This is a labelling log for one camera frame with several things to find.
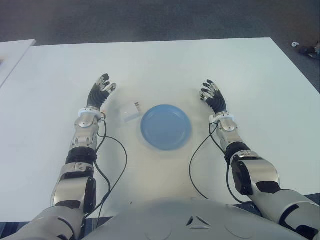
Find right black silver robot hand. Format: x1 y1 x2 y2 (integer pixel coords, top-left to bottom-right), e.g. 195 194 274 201
198 79 229 115

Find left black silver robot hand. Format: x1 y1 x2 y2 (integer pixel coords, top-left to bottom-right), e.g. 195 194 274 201
86 73 118 111

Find white charger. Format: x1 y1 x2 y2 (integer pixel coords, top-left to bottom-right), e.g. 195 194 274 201
119 101 143 123

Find blue round plate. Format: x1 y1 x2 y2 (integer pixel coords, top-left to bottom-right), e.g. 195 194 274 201
139 104 193 151

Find white neighbouring table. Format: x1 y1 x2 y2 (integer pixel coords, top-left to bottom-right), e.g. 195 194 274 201
0 39 36 88

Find dark shoes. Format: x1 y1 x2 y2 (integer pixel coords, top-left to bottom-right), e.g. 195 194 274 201
298 44 320 60

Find grey robot torso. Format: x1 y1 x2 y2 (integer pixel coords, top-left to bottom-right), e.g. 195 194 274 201
82 196 305 240

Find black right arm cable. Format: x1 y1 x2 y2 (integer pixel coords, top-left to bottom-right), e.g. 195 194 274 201
188 123 253 206

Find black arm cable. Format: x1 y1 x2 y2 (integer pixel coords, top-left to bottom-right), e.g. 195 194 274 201
188 123 253 206
82 113 128 226

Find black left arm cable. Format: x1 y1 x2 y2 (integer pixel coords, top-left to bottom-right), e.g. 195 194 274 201
82 113 128 226

